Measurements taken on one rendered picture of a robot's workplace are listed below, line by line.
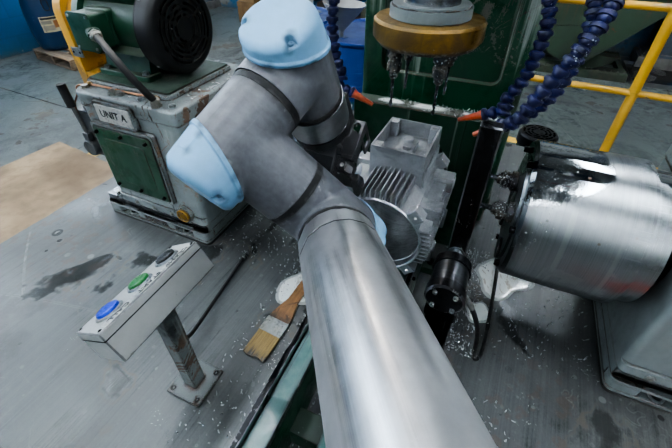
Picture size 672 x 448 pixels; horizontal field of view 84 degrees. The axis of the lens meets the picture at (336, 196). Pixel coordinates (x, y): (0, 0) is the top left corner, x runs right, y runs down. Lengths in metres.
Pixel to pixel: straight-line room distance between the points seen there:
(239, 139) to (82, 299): 0.74
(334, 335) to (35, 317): 0.86
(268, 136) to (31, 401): 0.70
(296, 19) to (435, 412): 0.29
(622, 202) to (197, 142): 0.57
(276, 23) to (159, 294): 0.38
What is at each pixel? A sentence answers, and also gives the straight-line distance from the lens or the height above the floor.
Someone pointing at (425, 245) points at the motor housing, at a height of 1.02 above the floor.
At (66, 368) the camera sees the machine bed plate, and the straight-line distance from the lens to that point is 0.91.
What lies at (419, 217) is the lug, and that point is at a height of 1.08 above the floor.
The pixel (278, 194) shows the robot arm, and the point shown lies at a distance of 0.34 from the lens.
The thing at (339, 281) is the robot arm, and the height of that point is 1.29.
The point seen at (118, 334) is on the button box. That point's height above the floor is 1.07.
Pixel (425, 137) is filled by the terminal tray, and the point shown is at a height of 1.12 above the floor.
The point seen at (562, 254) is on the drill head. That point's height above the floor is 1.06.
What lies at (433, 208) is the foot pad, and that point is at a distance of 0.65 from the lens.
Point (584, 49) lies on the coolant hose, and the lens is 0.58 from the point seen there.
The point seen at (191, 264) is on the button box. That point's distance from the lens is 0.59.
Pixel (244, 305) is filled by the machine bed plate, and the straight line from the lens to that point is 0.86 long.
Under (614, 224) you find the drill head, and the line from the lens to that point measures 0.67.
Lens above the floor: 1.48
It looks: 38 degrees down
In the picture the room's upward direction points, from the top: straight up
